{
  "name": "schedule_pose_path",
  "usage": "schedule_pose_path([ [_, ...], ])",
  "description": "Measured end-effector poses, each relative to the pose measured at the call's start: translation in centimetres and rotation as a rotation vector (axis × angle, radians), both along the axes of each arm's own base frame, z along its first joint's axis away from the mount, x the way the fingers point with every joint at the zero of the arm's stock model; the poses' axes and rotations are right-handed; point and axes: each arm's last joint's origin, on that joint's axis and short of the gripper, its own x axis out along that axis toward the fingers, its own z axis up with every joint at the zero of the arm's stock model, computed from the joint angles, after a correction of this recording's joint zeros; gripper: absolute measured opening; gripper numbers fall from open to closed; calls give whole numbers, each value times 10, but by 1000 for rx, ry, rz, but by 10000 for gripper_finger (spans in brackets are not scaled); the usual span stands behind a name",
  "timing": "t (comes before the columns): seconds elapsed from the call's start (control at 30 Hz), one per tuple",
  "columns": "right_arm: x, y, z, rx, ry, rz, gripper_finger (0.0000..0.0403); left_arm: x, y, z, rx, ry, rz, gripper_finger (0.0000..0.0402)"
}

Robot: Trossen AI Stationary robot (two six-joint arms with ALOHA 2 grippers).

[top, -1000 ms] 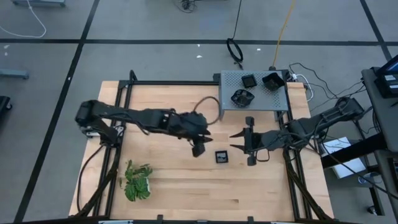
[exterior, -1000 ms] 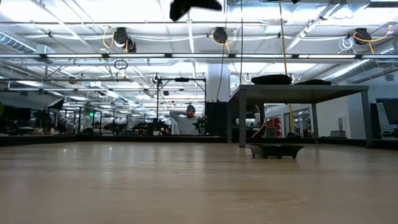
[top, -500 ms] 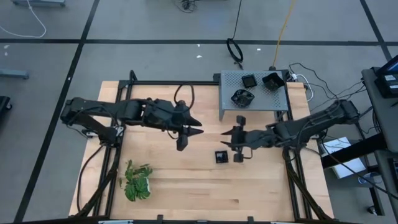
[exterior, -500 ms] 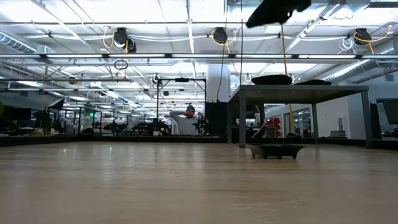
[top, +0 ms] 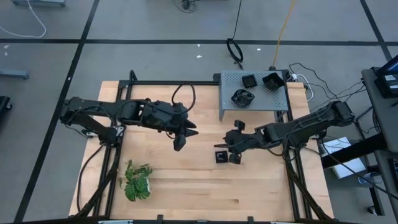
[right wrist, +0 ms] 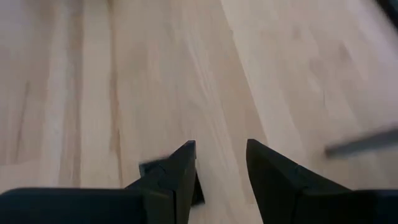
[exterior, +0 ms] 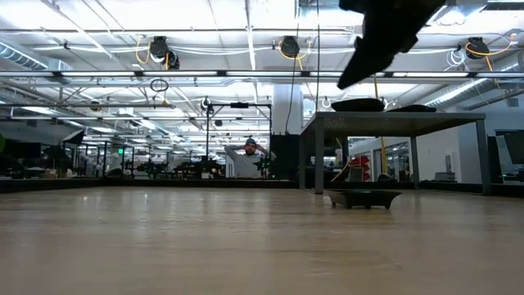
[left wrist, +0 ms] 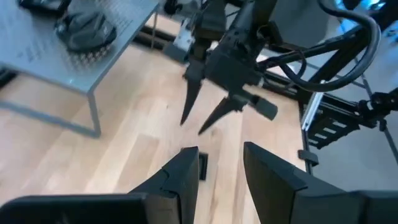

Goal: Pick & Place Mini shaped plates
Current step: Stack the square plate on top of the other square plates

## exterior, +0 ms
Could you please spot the black aluminium table frame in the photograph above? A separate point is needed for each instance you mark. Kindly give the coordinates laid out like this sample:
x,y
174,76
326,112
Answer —
x,y
123,185

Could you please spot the tall black cabinet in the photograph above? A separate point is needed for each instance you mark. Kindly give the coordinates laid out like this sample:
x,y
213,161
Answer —
x,y
286,155

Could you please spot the grey perforated metal shelf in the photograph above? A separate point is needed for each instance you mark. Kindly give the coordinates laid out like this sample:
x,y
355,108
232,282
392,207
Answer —
x,y
409,123

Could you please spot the black metal gantry frame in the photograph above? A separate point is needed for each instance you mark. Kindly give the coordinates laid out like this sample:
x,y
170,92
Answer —
x,y
239,105

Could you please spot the black deep square bowl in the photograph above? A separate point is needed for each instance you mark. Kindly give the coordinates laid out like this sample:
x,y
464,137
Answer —
x,y
411,109

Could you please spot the seated person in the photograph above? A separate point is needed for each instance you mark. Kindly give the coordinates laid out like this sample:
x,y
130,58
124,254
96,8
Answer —
x,y
247,164

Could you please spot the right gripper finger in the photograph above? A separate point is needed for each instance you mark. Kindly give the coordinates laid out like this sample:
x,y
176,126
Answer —
x,y
364,61

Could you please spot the black rounded square plate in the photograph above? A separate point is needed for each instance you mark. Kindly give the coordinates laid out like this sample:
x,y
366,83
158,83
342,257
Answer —
x,y
362,198

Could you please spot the silver ventilation duct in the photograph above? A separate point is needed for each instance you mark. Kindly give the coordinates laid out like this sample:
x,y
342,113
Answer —
x,y
20,57
471,90

